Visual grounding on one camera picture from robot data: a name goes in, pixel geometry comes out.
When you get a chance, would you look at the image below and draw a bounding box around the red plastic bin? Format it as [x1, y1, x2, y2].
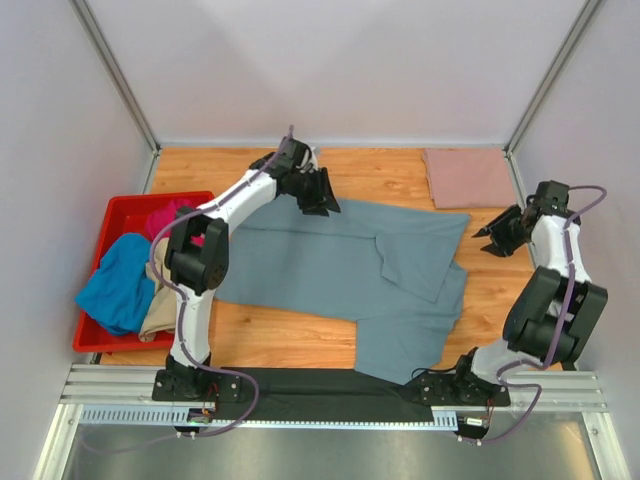
[73, 191, 213, 353]

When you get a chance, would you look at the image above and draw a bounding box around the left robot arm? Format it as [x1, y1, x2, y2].
[152, 135, 340, 401]

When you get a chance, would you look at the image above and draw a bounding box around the left aluminium frame post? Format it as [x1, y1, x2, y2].
[69, 0, 161, 153]

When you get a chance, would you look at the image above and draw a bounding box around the right aluminium frame post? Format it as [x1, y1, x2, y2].
[503, 0, 604, 155]

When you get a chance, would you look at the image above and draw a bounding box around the folded pink t shirt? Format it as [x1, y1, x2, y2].
[422, 148, 516, 209]

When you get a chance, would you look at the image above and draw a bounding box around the slotted cable duct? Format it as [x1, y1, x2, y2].
[79, 405, 459, 431]

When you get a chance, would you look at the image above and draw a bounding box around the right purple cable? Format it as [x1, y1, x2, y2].
[457, 184, 609, 446]

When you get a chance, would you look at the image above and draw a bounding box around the bright blue t shirt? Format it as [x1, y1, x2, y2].
[75, 233, 155, 336]

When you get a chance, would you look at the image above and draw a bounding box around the aluminium frame post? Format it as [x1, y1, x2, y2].
[503, 0, 604, 155]
[69, 0, 161, 153]

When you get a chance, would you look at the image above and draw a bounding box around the purple cable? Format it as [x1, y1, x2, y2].
[79, 125, 296, 455]
[457, 184, 609, 446]

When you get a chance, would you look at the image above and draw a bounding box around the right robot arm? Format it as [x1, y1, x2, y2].
[453, 181, 608, 401]

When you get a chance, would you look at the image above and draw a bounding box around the beige t shirt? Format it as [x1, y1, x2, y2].
[138, 238, 177, 343]

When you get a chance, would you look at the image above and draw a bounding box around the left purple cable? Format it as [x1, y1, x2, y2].
[79, 125, 296, 455]

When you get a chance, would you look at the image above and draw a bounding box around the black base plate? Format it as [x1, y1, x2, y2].
[152, 368, 511, 418]

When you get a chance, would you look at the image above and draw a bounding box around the magenta t shirt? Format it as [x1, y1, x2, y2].
[144, 198, 196, 243]

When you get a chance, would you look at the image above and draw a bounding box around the grey blue t shirt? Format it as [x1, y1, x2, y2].
[216, 197, 470, 384]

